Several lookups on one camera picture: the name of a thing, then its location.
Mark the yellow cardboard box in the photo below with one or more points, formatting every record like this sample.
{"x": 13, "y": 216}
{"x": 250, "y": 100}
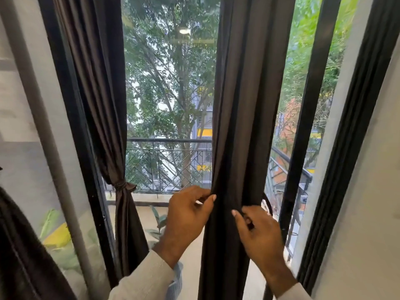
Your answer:
{"x": 59, "y": 237}

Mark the rubber plant in grey pot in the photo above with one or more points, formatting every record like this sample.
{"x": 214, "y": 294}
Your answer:
{"x": 175, "y": 284}

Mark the person's left forearm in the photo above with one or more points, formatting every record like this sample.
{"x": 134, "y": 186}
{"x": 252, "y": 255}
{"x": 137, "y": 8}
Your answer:
{"x": 143, "y": 281}

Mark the person's left hand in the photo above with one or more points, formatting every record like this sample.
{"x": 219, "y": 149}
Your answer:
{"x": 184, "y": 221}

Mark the curtain tie with white tag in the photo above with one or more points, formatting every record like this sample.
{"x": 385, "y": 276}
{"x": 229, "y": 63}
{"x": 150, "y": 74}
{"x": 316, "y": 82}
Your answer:
{"x": 123, "y": 186}

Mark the person's right forearm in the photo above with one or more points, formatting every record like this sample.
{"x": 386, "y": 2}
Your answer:
{"x": 295, "y": 293}

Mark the black metal balcony railing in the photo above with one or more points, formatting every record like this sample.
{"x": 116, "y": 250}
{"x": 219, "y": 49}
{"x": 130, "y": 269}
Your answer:
{"x": 168, "y": 140}

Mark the dark brown curtain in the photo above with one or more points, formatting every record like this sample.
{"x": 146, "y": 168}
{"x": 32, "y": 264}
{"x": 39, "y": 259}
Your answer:
{"x": 100, "y": 90}
{"x": 250, "y": 90}
{"x": 25, "y": 262}

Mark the person's right hand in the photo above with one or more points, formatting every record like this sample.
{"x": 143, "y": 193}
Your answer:
{"x": 265, "y": 243}

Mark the orange brick building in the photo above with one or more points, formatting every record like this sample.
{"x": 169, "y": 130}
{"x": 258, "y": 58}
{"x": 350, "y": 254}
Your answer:
{"x": 290, "y": 121}

